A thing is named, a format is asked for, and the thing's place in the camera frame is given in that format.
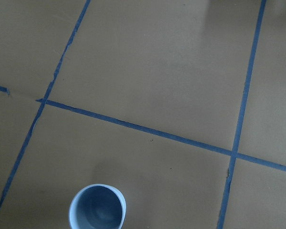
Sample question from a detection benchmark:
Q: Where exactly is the light blue plastic cup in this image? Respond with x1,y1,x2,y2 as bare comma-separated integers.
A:
68,184,127,229

